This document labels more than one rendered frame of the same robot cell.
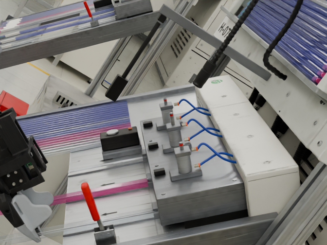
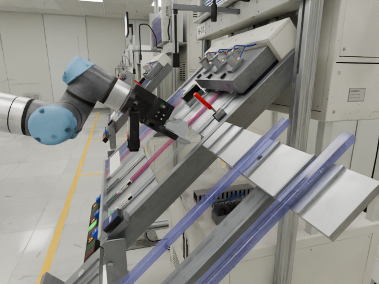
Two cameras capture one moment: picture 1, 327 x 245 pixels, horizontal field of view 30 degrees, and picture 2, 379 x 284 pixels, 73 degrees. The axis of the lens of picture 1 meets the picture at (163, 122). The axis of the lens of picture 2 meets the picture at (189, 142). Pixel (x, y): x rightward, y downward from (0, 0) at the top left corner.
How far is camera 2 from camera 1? 0.35 m
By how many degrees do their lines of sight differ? 1
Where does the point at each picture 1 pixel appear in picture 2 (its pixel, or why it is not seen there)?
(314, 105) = not seen: outside the picture
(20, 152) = (154, 101)
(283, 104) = (258, 7)
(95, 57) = not seen: hidden behind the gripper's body
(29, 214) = (177, 130)
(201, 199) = (252, 66)
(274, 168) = (278, 26)
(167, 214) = (242, 85)
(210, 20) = (188, 54)
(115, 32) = (154, 84)
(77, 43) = not seen: hidden behind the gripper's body
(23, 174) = (162, 111)
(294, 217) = (306, 36)
